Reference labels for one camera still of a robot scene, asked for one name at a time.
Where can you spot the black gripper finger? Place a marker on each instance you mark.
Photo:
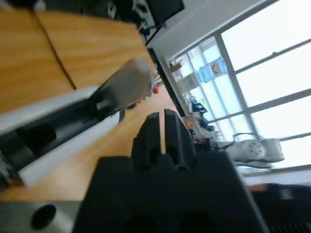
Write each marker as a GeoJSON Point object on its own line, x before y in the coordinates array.
{"type": "Point", "coordinates": [178, 145]}
{"type": "Point", "coordinates": [147, 145]}

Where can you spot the red coffee capsule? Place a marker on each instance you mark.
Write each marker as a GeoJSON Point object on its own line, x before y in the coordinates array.
{"type": "Point", "coordinates": [156, 90]}

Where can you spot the silver coffee machine lever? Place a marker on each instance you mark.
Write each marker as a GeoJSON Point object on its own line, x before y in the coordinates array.
{"type": "Point", "coordinates": [128, 82]}

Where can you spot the white capsule coffee machine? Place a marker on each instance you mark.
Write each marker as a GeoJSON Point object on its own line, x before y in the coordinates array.
{"type": "Point", "coordinates": [73, 146]}

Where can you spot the white water dispenser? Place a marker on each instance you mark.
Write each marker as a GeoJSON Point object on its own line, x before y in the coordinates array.
{"type": "Point", "coordinates": [189, 81]}

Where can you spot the brown cardboard box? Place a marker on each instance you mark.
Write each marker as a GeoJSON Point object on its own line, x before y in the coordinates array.
{"type": "Point", "coordinates": [178, 65]}

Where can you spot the blue water cooler bottle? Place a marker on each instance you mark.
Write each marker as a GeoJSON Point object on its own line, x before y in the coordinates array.
{"type": "Point", "coordinates": [212, 70]}

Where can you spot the large window grey frame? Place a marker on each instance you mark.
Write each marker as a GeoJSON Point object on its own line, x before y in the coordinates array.
{"type": "Point", "coordinates": [279, 31]}

